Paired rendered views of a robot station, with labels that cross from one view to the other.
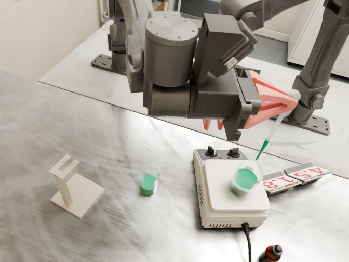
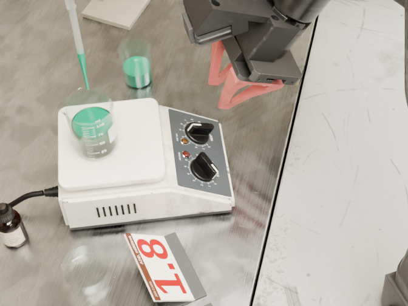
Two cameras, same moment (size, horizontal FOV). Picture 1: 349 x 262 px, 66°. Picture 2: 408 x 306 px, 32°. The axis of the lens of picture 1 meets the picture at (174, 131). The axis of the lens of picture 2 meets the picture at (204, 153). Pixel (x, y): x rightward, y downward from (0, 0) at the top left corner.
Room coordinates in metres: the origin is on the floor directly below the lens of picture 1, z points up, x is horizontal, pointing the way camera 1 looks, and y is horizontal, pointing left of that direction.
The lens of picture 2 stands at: (0.46, -0.65, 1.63)
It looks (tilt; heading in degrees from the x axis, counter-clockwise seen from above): 52 degrees down; 94
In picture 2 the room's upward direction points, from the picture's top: 1 degrees counter-clockwise
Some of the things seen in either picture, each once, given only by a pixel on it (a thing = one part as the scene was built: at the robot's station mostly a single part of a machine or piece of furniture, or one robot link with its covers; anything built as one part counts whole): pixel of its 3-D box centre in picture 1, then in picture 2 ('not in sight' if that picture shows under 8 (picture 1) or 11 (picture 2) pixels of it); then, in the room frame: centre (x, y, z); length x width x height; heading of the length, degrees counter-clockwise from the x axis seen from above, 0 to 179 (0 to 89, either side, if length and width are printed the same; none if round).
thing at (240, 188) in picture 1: (245, 180); (90, 124); (0.30, -0.15, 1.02); 0.06 x 0.05 x 0.08; 10
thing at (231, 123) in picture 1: (213, 99); not in sight; (0.29, -0.05, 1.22); 0.10 x 0.07 x 0.07; 10
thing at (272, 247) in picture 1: (272, 253); (8, 221); (0.21, -0.23, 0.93); 0.03 x 0.03 x 0.07
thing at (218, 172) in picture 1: (235, 183); (110, 142); (0.32, -0.14, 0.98); 0.12 x 0.12 x 0.01; 10
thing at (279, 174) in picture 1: (276, 181); (165, 265); (0.39, -0.26, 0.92); 0.09 x 0.06 x 0.04; 118
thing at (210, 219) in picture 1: (227, 184); (136, 162); (0.34, -0.14, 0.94); 0.22 x 0.13 x 0.08; 10
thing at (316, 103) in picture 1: (309, 94); not in sight; (0.65, -0.37, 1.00); 0.09 x 0.06 x 0.06; 22
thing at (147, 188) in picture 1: (149, 181); (136, 63); (0.32, 0.04, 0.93); 0.04 x 0.04 x 0.06
